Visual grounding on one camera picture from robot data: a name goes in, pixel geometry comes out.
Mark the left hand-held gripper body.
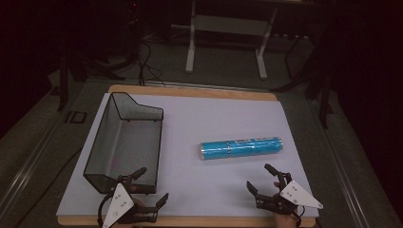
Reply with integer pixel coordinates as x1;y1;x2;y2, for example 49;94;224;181
101;175;159;228

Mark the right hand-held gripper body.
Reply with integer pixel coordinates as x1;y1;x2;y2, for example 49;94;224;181
255;172;324;217

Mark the person's left hand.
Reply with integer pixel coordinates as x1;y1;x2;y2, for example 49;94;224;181
130;185;148;210

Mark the person's right hand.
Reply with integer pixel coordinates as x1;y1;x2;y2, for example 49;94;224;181
273;211;301;228

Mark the blue cylindrical wrapped packet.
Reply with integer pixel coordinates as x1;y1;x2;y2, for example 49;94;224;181
199;136;284;162

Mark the white table mat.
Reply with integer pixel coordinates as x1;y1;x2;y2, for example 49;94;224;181
55;92;319;219

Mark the black metal stand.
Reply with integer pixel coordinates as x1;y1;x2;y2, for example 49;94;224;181
56;47;70;112
317;63;335;130

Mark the white metal stand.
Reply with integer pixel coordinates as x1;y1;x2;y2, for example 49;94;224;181
184;0;278;81

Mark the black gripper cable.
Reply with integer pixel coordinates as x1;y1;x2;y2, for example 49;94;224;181
295;204;306;228
96;193;114;228

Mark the black wire mesh basket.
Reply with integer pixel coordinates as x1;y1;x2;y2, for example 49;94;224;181
83;91;165;195

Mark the grey metal floor rail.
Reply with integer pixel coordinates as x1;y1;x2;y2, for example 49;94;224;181
308;98;374;228
0;91;79;219

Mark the black floor cable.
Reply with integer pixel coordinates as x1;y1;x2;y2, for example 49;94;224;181
136;39;166;87
13;146;84;228

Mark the black floor bracket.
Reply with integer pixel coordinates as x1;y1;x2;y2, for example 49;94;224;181
64;110;88;124

